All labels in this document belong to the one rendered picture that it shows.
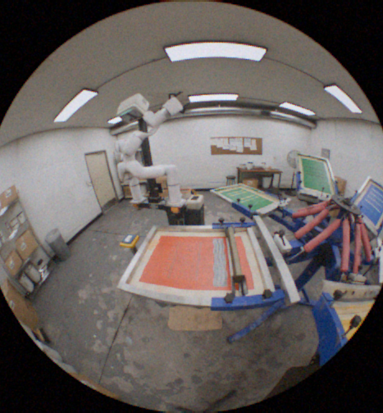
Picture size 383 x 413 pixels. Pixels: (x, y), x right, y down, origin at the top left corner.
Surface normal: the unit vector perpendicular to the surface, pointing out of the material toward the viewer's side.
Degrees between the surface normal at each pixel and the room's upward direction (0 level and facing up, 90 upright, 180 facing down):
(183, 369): 0
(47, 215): 90
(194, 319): 0
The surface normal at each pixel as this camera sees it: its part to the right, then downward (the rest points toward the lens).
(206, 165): -0.13, 0.46
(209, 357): -0.09, -0.89
